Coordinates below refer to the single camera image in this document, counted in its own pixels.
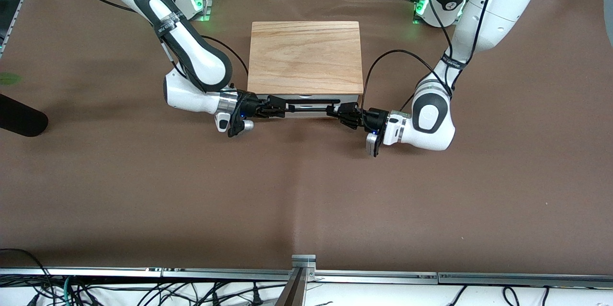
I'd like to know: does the black looped floor cable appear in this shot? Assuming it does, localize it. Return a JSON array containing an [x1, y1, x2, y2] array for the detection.
[[0, 248, 54, 306]]

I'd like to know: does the brown table mat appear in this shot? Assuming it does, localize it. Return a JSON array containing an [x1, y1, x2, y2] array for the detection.
[[0, 0, 613, 274]]

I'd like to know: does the white-fronted wooden drawer with handle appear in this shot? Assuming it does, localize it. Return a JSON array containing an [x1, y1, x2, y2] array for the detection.
[[252, 95, 360, 108]]

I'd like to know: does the long black drawer handle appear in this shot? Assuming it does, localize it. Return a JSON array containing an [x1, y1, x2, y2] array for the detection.
[[283, 98, 341, 113]]

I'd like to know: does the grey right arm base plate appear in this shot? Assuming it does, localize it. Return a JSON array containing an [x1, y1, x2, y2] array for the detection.
[[184, 0, 212, 23]]

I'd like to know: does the small aluminium rail bracket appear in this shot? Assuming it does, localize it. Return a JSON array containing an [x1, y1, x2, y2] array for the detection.
[[291, 254, 317, 282]]

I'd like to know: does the dark aluminium support post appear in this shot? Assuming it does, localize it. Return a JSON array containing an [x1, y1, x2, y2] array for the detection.
[[275, 268, 307, 306]]

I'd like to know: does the grey left arm base plate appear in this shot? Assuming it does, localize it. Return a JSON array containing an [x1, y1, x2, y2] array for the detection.
[[412, 0, 463, 27]]

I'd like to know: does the black cylindrical vase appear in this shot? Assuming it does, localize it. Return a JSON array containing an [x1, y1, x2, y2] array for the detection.
[[0, 94, 49, 137]]

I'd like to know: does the light wooden drawer cabinet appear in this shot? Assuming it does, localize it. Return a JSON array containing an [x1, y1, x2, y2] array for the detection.
[[247, 21, 364, 119]]

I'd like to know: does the aluminium table edge rail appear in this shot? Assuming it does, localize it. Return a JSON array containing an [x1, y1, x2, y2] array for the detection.
[[438, 272, 613, 290], [162, 269, 439, 284], [0, 268, 162, 278]]

